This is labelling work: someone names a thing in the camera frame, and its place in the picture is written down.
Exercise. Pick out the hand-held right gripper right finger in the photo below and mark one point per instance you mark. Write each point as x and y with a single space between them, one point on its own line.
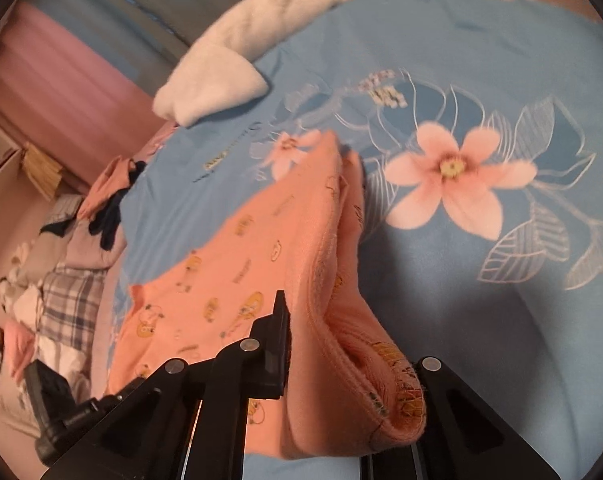
441 395

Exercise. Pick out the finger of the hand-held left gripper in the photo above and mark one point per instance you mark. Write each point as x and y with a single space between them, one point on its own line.
46 390

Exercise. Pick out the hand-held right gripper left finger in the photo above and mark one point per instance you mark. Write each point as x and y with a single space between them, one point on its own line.
274 355

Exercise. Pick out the pink cartoon print garment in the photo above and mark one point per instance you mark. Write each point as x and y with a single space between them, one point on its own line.
281 240

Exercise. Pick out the blue floral bed sheet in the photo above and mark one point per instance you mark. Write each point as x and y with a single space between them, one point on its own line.
506 335

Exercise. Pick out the plaid cloth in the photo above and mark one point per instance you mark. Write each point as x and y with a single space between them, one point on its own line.
71 300

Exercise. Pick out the grey folded cloth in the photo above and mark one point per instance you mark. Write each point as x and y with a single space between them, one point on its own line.
91 247

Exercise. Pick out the dark navy cloth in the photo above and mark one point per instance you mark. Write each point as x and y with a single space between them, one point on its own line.
109 220

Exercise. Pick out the small pink cloth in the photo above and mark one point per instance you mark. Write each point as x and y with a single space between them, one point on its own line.
106 185

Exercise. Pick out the white fleece cloth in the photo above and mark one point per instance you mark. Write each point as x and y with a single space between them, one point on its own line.
211 75

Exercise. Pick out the pink curtain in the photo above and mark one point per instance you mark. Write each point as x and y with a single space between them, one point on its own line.
56 85

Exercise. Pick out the grey blue curtain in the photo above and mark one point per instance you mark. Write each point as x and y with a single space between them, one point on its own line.
131 0

